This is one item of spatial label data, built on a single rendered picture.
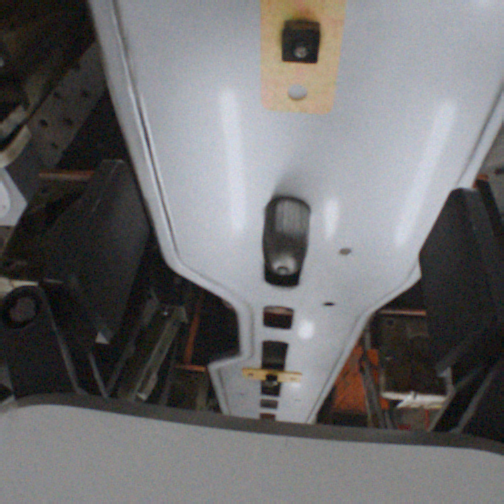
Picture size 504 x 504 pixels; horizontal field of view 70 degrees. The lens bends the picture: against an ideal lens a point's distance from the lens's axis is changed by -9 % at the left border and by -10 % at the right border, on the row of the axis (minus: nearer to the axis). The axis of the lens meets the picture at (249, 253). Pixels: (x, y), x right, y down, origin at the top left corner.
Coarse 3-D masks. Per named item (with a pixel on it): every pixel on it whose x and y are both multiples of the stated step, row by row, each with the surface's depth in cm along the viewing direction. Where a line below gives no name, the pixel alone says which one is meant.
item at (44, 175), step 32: (96, 128) 39; (64, 160) 36; (96, 160) 36; (128, 160) 36; (64, 192) 33; (32, 224) 31; (64, 224) 30; (0, 256) 29; (32, 256) 29; (0, 288) 28
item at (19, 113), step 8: (0, 56) 15; (0, 64) 15; (0, 104) 17; (8, 104) 17; (16, 104) 16; (0, 112) 16; (8, 112) 16; (16, 112) 16; (24, 112) 17; (0, 120) 16; (8, 120) 16; (16, 120) 17; (0, 128) 16; (8, 128) 16; (0, 136) 16
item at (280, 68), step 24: (264, 0) 16; (288, 0) 16; (312, 0) 16; (336, 0) 15; (264, 24) 17; (288, 24) 16; (312, 24) 16; (336, 24) 16; (264, 48) 18; (288, 48) 17; (312, 48) 17; (336, 48) 17; (264, 72) 19; (288, 72) 19; (312, 72) 18; (336, 72) 18; (264, 96) 20; (288, 96) 20; (312, 96) 20
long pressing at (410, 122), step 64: (128, 0) 17; (192, 0) 16; (256, 0) 16; (384, 0) 15; (448, 0) 15; (128, 64) 19; (192, 64) 19; (256, 64) 19; (384, 64) 18; (448, 64) 17; (128, 128) 23; (192, 128) 23; (256, 128) 22; (320, 128) 21; (384, 128) 21; (448, 128) 20; (192, 192) 27; (256, 192) 26; (320, 192) 25; (384, 192) 25; (448, 192) 24; (192, 256) 33; (256, 256) 32; (320, 256) 31; (384, 256) 30; (256, 320) 41; (320, 320) 40; (256, 384) 60; (320, 384) 56
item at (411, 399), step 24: (408, 288) 53; (384, 312) 51; (408, 312) 50; (384, 336) 49; (408, 336) 49; (384, 360) 47; (408, 360) 47; (384, 384) 45; (408, 384) 45; (432, 384) 45; (408, 408) 48; (432, 408) 47
